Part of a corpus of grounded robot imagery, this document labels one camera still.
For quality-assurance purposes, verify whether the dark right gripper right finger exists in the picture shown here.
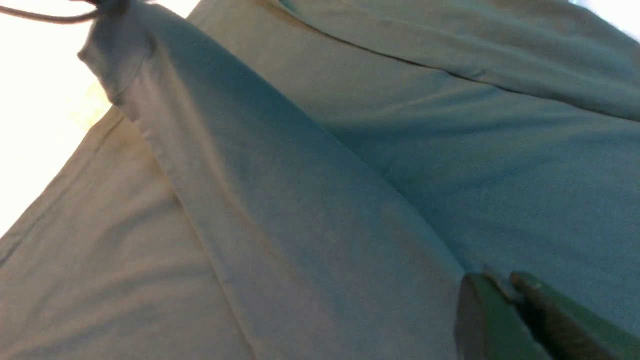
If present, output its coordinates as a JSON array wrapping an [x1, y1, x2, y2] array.
[[510, 272, 640, 360]]

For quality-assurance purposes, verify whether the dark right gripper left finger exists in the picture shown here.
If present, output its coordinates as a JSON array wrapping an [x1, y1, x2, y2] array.
[[454, 273, 551, 360]]

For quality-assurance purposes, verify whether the black cable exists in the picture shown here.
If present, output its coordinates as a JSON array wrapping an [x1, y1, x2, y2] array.
[[0, 0, 131, 25]]

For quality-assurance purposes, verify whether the dark gray long-sleeved shirt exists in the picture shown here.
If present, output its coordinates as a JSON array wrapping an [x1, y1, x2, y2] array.
[[1, 0, 639, 360]]

